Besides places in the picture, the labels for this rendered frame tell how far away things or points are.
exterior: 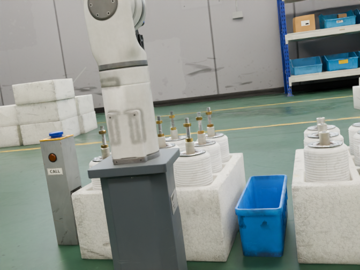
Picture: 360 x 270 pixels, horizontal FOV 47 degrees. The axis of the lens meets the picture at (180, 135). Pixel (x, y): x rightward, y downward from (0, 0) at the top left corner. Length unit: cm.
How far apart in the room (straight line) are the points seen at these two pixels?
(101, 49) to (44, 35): 634
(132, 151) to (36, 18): 647
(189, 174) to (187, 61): 538
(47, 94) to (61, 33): 330
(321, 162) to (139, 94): 43
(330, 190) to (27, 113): 322
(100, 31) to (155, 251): 40
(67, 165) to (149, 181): 51
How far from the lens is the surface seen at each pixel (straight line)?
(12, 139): 396
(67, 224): 125
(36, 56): 715
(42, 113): 378
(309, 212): 95
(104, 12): 75
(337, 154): 95
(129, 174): 73
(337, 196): 94
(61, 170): 121
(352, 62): 565
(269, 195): 127
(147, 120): 75
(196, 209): 98
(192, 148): 101
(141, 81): 75
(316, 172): 96
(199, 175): 99
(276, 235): 100
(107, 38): 75
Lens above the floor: 45
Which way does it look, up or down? 8 degrees down
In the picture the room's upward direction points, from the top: 7 degrees counter-clockwise
